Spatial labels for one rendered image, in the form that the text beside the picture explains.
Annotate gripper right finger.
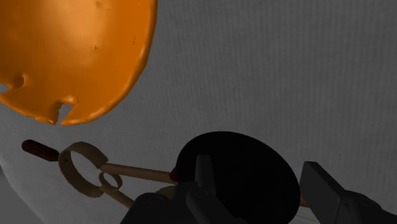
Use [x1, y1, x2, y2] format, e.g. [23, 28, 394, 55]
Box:
[298, 160, 397, 224]

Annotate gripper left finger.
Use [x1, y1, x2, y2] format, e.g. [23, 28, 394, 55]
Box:
[120, 154, 249, 224]

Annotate black round disc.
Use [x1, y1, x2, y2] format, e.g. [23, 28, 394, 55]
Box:
[174, 131, 302, 224]

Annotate grey fabric bed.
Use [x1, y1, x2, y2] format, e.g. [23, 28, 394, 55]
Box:
[0, 0, 397, 224]

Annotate orange bowl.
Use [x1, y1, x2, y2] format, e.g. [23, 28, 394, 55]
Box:
[0, 0, 158, 127]

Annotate large wooden ring tool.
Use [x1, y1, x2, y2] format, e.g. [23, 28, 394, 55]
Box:
[21, 139, 309, 209]

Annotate small wooden ring tool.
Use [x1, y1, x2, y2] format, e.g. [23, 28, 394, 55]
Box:
[98, 171, 136, 209]

